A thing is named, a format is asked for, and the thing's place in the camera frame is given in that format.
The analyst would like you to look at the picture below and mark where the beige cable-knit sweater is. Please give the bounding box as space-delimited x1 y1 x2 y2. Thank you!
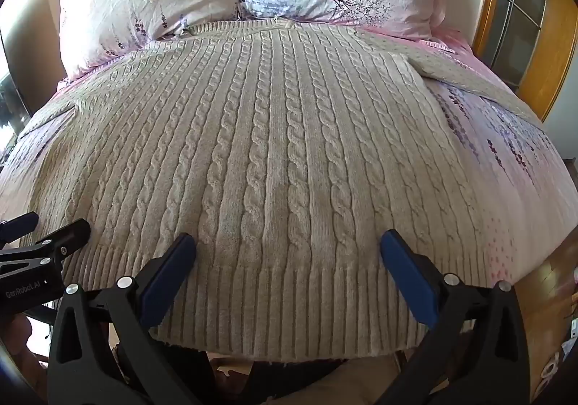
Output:
0 18 549 363

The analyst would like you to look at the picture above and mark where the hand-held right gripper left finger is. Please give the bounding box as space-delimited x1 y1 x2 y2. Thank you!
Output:
45 232 213 405

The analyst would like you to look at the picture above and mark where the dark furniture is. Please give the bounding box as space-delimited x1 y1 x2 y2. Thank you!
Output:
0 71 28 153

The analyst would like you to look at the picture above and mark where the person's left hand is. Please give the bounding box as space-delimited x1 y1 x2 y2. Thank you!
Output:
0 314 51 392

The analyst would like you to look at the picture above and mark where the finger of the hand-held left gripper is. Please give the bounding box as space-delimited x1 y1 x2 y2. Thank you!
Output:
0 219 92 279
0 212 39 247

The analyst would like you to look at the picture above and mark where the wooden glass door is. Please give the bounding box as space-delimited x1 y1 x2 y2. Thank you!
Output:
490 0 578 123

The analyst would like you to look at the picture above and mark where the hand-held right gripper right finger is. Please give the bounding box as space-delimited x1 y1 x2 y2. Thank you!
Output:
375 229 531 405

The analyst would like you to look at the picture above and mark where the pink floral bed sheet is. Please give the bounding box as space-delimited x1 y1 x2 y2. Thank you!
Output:
0 21 578 297

